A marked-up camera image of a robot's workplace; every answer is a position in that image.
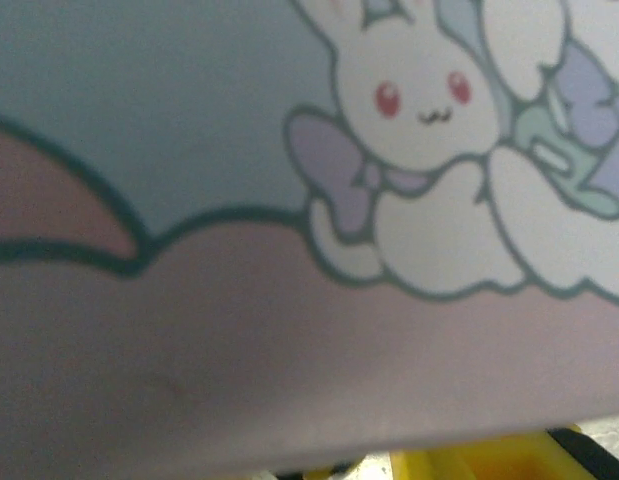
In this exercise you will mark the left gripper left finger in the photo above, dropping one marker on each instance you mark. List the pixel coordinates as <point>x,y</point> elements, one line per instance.
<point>319,472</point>

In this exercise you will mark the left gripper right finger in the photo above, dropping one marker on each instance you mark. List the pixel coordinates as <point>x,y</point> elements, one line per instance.
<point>489,457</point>

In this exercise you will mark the cartoon bunny tin box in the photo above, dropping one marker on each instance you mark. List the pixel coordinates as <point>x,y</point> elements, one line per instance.
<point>239,150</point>

